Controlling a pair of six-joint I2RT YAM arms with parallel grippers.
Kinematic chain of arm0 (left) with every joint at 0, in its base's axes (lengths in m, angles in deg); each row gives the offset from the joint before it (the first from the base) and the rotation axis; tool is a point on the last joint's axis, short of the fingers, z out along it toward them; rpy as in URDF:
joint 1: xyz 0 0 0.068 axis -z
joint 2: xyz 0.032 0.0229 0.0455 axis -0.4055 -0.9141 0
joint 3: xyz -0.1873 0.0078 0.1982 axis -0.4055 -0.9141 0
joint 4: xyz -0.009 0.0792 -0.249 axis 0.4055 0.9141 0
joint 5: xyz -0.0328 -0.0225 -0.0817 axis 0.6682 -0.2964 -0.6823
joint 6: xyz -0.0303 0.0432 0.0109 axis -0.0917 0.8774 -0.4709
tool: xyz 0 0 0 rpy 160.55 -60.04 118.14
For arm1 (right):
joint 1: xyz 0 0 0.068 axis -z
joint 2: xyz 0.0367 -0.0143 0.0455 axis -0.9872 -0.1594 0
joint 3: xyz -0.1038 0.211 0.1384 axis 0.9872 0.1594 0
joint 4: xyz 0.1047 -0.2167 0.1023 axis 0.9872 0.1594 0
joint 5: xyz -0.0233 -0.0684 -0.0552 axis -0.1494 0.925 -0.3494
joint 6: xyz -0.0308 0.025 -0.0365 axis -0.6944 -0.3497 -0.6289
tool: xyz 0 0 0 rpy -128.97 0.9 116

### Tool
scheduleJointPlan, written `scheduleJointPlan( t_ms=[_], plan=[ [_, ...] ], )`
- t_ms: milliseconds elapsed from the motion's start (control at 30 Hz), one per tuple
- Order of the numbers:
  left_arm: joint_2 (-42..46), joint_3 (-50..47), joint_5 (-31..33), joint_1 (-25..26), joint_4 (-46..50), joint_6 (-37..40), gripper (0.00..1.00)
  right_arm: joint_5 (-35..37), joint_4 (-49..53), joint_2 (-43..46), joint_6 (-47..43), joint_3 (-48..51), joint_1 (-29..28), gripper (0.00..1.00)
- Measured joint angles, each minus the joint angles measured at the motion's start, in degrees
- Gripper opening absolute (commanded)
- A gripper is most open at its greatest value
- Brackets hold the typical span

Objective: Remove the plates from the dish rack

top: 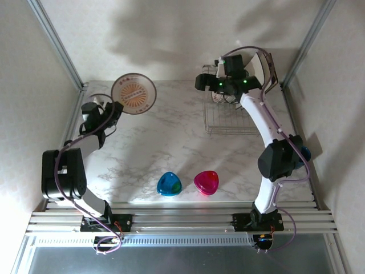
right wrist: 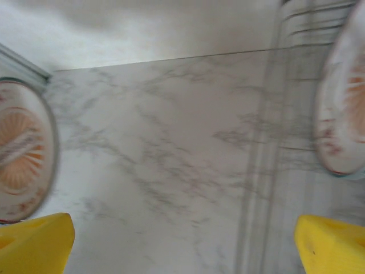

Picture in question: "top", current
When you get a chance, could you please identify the blue translucent triangular container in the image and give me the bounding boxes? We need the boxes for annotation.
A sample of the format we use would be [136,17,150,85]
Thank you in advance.
[156,171,183,198]

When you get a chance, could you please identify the pink translucent triangular container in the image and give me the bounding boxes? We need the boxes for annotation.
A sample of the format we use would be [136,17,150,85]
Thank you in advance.
[193,170,220,197]

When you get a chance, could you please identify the blue enamel mug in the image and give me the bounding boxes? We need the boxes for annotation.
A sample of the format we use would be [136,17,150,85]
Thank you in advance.
[296,146,312,169]

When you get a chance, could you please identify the aluminium extrusion base rails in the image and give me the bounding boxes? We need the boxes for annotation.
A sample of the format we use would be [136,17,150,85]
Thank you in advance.
[25,201,339,236]

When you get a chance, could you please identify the grey metal shelf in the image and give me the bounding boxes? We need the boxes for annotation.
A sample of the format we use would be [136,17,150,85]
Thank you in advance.
[11,245,353,274]

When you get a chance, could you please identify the thin black right camera cable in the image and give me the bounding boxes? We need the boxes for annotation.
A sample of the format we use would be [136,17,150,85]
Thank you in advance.
[221,92,243,105]

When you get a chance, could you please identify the aluminium side rail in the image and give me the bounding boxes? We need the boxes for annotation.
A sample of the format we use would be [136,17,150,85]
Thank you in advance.
[42,82,88,211]
[281,82,325,211]

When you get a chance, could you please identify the chrome wire dish rack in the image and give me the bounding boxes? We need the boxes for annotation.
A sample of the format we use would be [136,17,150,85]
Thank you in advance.
[201,64,262,136]

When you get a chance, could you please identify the aluminium frame post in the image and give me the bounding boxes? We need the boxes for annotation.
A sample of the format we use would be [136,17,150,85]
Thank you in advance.
[27,0,89,92]
[280,0,339,88]

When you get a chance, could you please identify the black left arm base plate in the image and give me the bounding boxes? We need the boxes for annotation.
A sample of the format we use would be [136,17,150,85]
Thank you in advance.
[80,213,133,232]

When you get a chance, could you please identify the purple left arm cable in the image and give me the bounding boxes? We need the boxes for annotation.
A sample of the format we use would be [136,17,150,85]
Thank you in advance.
[54,98,123,255]

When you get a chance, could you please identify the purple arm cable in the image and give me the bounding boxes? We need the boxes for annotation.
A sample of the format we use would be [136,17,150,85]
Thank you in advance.
[221,45,311,253]
[54,98,123,255]

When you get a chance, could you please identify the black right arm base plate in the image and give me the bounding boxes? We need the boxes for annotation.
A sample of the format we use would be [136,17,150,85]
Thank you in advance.
[232,212,285,232]

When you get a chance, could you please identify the slotted grey cable duct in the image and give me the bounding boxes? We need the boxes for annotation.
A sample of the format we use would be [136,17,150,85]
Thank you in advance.
[33,231,254,248]

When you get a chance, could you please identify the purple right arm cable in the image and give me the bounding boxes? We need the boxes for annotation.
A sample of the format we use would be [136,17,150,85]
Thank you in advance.
[221,45,311,253]

